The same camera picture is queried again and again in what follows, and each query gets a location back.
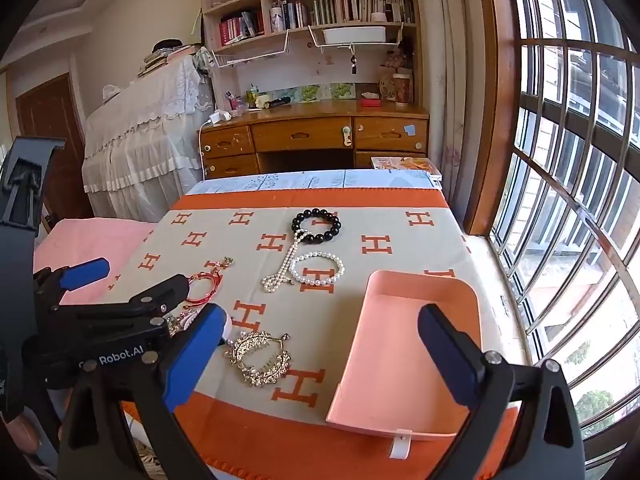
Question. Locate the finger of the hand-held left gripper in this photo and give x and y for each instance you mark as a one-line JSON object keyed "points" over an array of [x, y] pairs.
{"points": [[87, 272], [165, 290]]}

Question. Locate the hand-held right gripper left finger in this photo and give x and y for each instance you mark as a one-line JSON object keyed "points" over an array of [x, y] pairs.
{"points": [[195, 360]]}

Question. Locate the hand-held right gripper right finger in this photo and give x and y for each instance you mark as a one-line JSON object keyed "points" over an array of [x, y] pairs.
{"points": [[445, 360]]}

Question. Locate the pale flower hair clip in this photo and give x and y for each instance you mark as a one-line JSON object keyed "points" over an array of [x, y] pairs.
{"points": [[182, 320]]}

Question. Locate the red bangle with gold charm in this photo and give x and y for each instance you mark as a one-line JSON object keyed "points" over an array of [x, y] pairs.
{"points": [[215, 280]]}

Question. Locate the gold rhinestone hair comb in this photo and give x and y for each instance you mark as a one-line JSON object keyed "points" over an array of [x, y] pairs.
{"points": [[255, 345]]}

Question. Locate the person's left hand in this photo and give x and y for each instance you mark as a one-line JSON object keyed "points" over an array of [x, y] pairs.
{"points": [[22, 435]]}

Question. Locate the pink bed cover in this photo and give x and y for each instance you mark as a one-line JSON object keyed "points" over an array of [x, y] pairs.
{"points": [[90, 240]]}

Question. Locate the white lace furniture cover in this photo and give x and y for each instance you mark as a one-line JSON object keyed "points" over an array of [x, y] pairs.
{"points": [[145, 135]]}

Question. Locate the orange and cream patterned blanket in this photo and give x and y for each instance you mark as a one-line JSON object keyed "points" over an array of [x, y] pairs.
{"points": [[380, 220]]}

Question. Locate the brown wooden door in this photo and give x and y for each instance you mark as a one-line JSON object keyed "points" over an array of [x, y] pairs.
{"points": [[50, 110]]}

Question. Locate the light blue bed sheet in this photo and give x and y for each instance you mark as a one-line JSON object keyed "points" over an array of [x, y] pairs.
{"points": [[300, 180]]}

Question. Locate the white charger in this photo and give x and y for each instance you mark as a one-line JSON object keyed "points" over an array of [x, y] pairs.
{"points": [[217, 117]]}

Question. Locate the colourful magazine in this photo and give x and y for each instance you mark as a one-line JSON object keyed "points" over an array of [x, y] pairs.
{"points": [[405, 164]]}

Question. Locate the group of small bottles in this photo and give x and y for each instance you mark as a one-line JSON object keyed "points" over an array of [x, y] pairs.
{"points": [[235, 101]]}

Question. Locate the wooden desk with drawers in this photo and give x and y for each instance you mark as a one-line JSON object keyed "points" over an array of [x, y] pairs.
{"points": [[300, 132]]}

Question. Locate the black flashlight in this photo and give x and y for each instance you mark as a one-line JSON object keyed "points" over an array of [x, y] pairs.
{"points": [[277, 103]]}

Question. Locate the stack of books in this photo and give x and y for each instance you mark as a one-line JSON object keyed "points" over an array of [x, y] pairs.
{"points": [[160, 57]]}

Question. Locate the blue sticky note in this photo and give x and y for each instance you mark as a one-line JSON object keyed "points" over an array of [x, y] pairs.
{"points": [[410, 130]]}

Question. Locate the green drawer hook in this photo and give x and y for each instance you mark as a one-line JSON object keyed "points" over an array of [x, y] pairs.
{"points": [[346, 135]]}

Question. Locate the green leaf picture cards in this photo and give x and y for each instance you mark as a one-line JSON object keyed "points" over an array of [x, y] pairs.
{"points": [[310, 92]]}

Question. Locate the wooden window trim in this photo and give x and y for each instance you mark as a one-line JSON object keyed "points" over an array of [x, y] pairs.
{"points": [[492, 110]]}

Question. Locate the small red box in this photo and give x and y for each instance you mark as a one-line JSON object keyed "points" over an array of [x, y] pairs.
{"points": [[370, 102]]}

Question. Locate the row of red books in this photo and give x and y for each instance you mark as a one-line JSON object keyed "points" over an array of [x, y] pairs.
{"points": [[235, 30]]}

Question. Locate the red lidded jar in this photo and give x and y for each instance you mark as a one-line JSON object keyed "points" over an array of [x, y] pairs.
{"points": [[402, 90]]}

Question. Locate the barred window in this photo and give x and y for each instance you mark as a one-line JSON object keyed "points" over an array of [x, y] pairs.
{"points": [[550, 107]]}

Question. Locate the hanging keys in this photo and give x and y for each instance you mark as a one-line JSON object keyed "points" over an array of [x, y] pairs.
{"points": [[354, 62]]}

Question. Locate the pale curtain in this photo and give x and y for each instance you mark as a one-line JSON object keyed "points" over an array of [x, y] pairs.
{"points": [[450, 60]]}

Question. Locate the white oval basin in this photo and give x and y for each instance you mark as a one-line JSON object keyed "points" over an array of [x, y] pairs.
{"points": [[355, 35]]}

